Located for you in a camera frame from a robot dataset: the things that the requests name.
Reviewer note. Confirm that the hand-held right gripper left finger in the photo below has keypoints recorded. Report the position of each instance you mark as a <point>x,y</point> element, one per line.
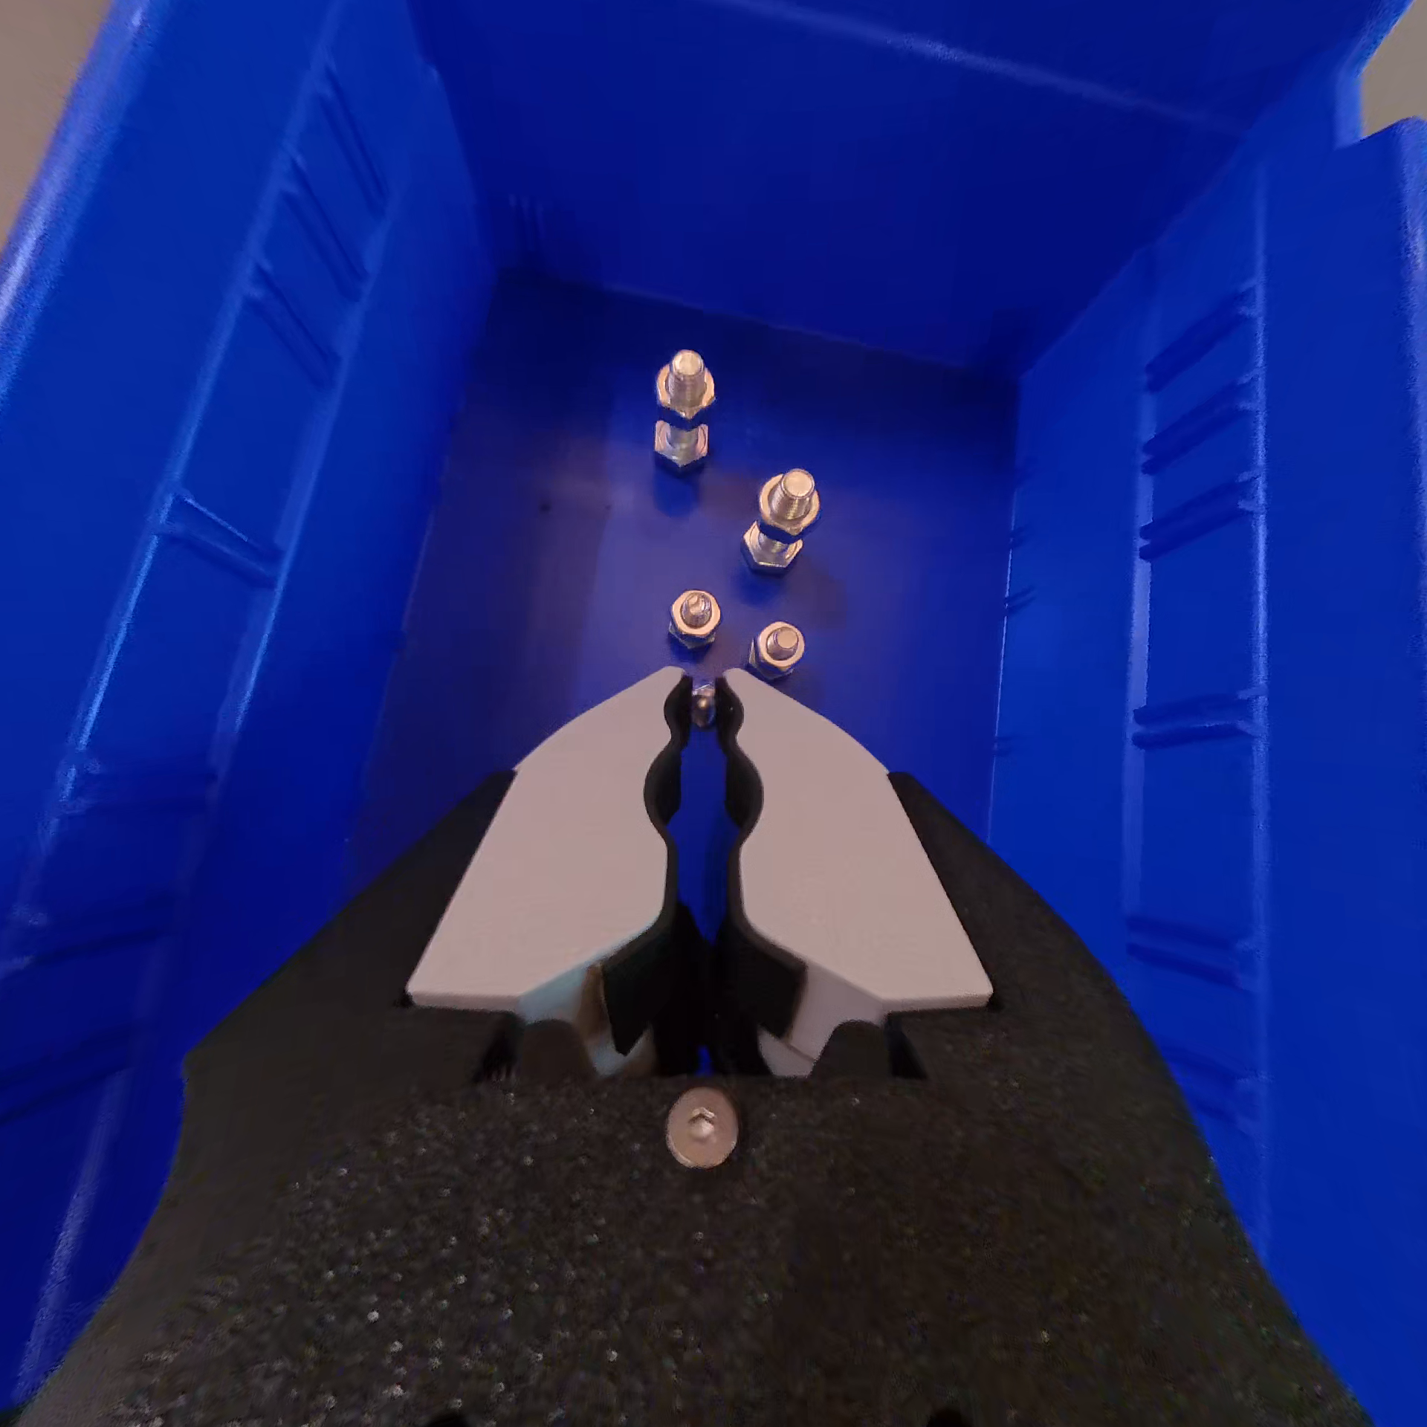
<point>548,882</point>

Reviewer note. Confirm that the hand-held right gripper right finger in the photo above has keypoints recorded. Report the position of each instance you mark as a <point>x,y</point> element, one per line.
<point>870,882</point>

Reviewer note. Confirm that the blue plastic bin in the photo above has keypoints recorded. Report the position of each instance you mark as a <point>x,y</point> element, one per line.
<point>223,447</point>

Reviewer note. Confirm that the long thin silver bolt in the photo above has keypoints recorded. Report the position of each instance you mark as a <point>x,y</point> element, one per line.
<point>706,710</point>

